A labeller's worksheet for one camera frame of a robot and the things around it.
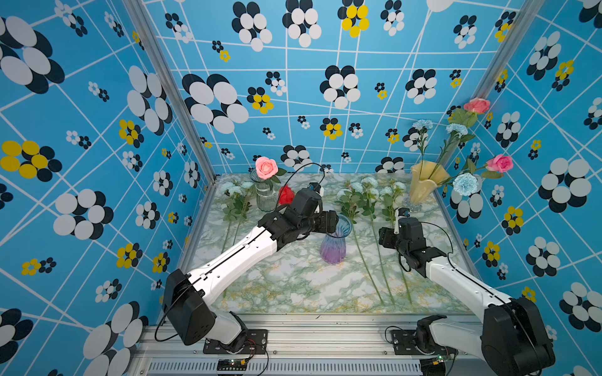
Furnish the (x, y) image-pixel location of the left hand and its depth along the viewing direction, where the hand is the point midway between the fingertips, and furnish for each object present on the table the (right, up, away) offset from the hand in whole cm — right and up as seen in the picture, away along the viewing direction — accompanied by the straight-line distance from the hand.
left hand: (333, 215), depth 75 cm
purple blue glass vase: (+2, -14, +16) cm, 21 cm away
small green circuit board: (-32, -46, -3) cm, 57 cm away
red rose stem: (-15, +6, +1) cm, 17 cm away
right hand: (+24, -7, +13) cm, 28 cm away
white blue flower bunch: (+21, +10, +33) cm, 40 cm away
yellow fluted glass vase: (+42, +14, +23) cm, 50 cm away
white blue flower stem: (+13, +4, +33) cm, 36 cm away
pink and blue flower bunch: (+41, +12, -3) cm, 43 cm away
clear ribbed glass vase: (-26, +5, +24) cm, 35 cm away
